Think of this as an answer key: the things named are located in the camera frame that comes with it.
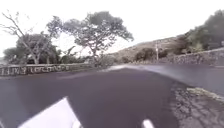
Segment pole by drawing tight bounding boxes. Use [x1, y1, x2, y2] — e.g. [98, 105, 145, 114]
[154, 41, 160, 62]

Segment grey stone wall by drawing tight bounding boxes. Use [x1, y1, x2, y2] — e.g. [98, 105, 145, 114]
[133, 47, 224, 67]

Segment large spreading tree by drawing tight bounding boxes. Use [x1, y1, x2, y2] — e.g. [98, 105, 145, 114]
[46, 10, 135, 64]

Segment dark asphalt road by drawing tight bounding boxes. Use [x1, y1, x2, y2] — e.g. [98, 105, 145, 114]
[0, 63, 224, 128]

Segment dark green bushes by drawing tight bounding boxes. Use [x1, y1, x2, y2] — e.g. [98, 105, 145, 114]
[133, 47, 169, 63]

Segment bare branched tree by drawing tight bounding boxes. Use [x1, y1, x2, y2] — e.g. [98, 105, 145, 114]
[0, 10, 63, 65]

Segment dense green trees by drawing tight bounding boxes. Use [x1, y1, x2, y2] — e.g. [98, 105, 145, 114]
[173, 9, 224, 55]

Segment cobbled stone verge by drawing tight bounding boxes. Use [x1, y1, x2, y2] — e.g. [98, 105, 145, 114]
[169, 81, 224, 128]

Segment scrubby hillside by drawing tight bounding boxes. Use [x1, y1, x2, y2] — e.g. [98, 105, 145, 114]
[106, 35, 188, 64]

